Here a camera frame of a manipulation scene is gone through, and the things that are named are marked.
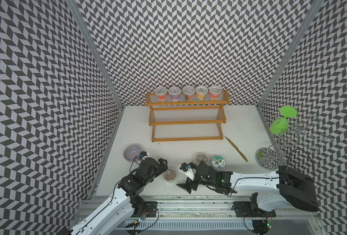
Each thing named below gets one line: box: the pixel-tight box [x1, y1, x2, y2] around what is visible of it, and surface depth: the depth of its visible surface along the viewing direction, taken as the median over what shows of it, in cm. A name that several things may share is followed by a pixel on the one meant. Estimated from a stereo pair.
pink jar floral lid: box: [211, 155, 226, 170], surface depth 82 cm
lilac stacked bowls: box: [123, 143, 143, 163], surface depth 90 cm
